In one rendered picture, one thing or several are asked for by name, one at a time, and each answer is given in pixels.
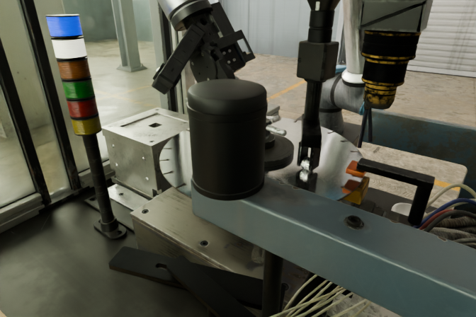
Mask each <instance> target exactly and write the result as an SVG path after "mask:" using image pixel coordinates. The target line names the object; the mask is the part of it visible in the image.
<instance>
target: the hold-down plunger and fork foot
mask: <svg viewBox="0 0 476 317"><path fill-rule="evenodd" d="M315 10H316V11H320V2H319V1H317V2H316V7H315ZM321 94H322V83H310V82H307V89H306V97H305V111H304V113H303V114H302V123H301V141H300V142H299V145H298V153H297V166H301V163H302V160H303V159H304V157H306V156H308V149H309V148H311V150H310V162H309V169H308V170H309V171H313V170H314V169H315V168H317V167H318V166H319V159H320V153H321V147H322V131H321V126H320V121H319V107H320V101H321Z"/></svg>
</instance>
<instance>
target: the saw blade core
mask: <svg viewBox="0 0 476 317"><path fill-rule="evenodd" d="M296 121H297V120H294V119H290V118H285V117H282V118H281V120H280V121H278V122H275V123H273V124H272V126H274V127H278V128H281V129H284V130H286V131H287V134H286V135H285V136H284V137H285V138H287V139H289V140H290V141H291V142H292V143H293V144H294V147H295V148H294V155H293V157H292V158H291V160H289V161H287V162H285V163H282V164H280V165H277V166H267V167H264V175H265V176H266V177H269V178H272V179H275V180H278V181H281V182H283V183H287V184H289V185H293V186H295V187H297V188H301V189H303V190H307V191H310V192H313V193H315V194H318V195H321V196H324V197H328V198H330V199H333V200H336V201H340V200H342V199H344V198H345V197H347V196H348V195H350V194H351V193H352V192H353V191H354V190H356V189H357V187H358V186H359V185H360V184H361V182H362V181H360V180H359V179H360V177H358V176H355V177H354V176H353V175H351V174H348V173H346V168H347V167H348V165H349V164H350V162H351V161H359V160H360V159H361V158H363V156H362V154H361V152H360V151H359V150H358V149H357V148H356V147H355V146H354V145H353V144H352V143H351V142H349V141H348V140H347V139H346V138H344V137H343V136H341V135H340V134H337V133H336V132H333V131H331V130H330V129H327V128H324V127H321V131H322V147H321V153H320V159H319V166H318V167H317V168H315V169H314V170H313V171H306V170H305V169H303V168H302V167H301V166H297V160H298V145H299V142H300V141H301V123H302V121H301V120H298V121H297V122H296ZM159 165H160V168H161V172H162V174H163V176H164V177H165V179H166V180H167V181H168V183H169V184H170V185H171V186H173V187H174V188H175V189H177V190H178V191H179V192H180V193H182V194H184V195H185V196H187V197H189V198H191V178H192V174H193V171H192V160H191V141H190V132H189V128H188V129H186V130H184V131H182V132H180V133H178V134H177V135H176V136H174V137H173V139H170V140H169V141H168V142H167V143H166V145H165V146H164V148H163V149H162V151H161V154H160V157H159ZM363 178H364V177H363ZM363 178H362V179H363ZM182 185H183V186H182ZM343 188H344V189H343Z"/></svg>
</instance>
